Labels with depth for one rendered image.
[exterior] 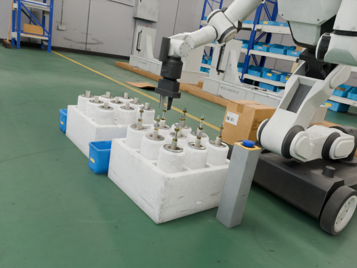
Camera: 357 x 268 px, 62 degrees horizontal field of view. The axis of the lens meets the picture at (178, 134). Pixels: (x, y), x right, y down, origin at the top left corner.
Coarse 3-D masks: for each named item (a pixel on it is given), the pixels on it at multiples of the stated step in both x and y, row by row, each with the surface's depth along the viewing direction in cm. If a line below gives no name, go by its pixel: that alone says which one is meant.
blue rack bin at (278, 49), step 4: (276, 44) 632; (272, 48) 617; (276, 48) 608; (280, 48) 645; (284, 48) 647; (288, 48) 602; (272, 52) 618; (276, 52) 610; (280, 52) 602; (284, 52) 600
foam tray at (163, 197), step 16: (112, 144) 127; (112, 160) 128; (128, 160) 117; (144, 160) 111; (112, 176) 128; (128, 176) 118; (144, 176) 109; (160, 176) 101; (176, 176) 103; (192, 176) 108; (208, 176) 113; (224, 176) 120; (128, 192) 119; (144, 192) 109; (160, 192) 102; (176, 192) 105; (192, 192) 111; (208, 192) 117; (144, 208) 110; (160, 208) 103; (176, 208) 108; (192, 208) 114; (208, 208) 121
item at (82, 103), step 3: (81, 96) 161; (78, 99) 162; (81, 99) 160; (84, 99) 159; (87, 99) 159; (78, 102) 162; (81, 102) 160; (84, 102) 160; (78, 105) 162; (81, 105) 160; (84, 105) 160; (78, 108) 162; (81, 108) 161; (84, 108) 161; (84, 111) 161
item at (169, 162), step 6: (162, 150) 105; (162, 156) 105; (168, 156) 104; (174, 156) 104; (180, 156) 105; (162, 162) 105; (168, 162) 104; (174, 162) 104; (180, 162) 106; (162, 168) 106; (168, 168) 105; (174, 168) 105; (180, 168) 107
